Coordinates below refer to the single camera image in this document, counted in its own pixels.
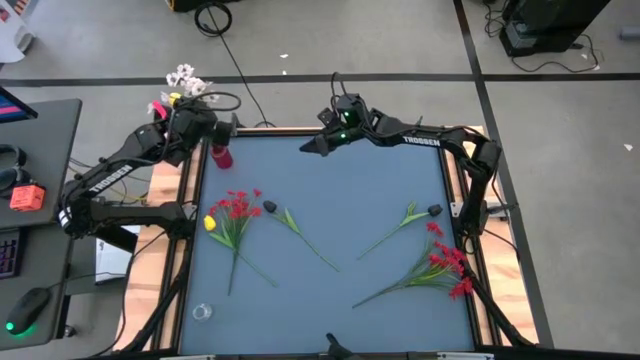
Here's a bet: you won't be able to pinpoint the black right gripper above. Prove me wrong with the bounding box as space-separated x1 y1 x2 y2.
299 124 374 157

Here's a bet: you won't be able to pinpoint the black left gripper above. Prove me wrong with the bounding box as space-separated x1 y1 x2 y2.
167 102 239 167

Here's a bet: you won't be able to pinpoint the red glass vase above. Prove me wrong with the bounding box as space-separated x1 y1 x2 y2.
209 142 235 171

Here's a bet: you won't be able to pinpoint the red flower bunch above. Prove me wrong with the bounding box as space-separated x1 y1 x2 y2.
207 187 264 296
352 221 475 310

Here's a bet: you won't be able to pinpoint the dark artificial tulip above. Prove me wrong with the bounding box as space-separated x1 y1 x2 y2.
263 199 341 274
357 200 444 261

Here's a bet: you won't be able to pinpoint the wooden side board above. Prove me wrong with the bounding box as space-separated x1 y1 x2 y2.
444 124 540 346
119 144 201 349

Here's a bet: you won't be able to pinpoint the white paper sheet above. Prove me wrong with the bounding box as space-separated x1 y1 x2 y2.
93 223 141 287

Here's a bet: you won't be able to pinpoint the dark grey desk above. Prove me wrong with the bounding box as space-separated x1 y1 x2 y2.
0 98 84 351

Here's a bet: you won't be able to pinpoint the orange box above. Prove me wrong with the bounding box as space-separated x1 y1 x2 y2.
8 183 47 213

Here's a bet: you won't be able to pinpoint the desk computer monitor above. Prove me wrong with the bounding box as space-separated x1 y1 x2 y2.
0 85 40 125

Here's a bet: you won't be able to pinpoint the black headphones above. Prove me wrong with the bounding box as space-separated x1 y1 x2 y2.
0 143 29 197

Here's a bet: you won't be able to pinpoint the white plastic bucket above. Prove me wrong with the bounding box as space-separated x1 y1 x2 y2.
0 0 37 65

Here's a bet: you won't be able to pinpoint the black keyboard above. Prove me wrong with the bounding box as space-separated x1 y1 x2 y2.
0 228 24 281

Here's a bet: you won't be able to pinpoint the black equipment case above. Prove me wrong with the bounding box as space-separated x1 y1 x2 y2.
498 0 612 58

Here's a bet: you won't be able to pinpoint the black computer mouse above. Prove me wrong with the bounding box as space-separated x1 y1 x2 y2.
4 286 52 337

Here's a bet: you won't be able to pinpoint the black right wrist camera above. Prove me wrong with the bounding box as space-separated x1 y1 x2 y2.
317 93 364 129

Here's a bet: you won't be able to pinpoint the black floor cable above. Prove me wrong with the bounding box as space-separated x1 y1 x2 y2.
193 1 277 129

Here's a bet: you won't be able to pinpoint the black diagonal frame brace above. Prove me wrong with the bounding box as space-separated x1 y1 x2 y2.
467 277 534 347
122 234 196 354

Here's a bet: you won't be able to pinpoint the black table-level camera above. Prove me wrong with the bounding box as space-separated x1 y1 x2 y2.
324 332 354 360

